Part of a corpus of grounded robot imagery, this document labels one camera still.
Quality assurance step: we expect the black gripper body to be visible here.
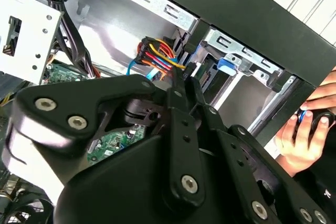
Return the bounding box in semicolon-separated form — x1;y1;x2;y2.
52;134;250;224

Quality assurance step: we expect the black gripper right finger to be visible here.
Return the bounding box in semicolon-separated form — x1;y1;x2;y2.
185;76;334;224

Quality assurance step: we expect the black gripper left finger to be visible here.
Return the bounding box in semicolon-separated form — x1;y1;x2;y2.
5;67;205;208

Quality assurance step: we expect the orange red power wire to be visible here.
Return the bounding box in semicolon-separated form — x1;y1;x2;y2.
136;36;196;80

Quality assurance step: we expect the blue data wire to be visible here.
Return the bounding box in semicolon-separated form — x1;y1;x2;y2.
127;58;169;82

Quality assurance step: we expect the round black tool blue ring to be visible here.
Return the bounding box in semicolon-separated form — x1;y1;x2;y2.
295;107;336;133

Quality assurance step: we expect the person's right hand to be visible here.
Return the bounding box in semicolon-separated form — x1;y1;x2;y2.
275;115;335;176

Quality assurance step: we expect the person's left hand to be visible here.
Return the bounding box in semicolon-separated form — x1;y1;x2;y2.
300;68;336;111

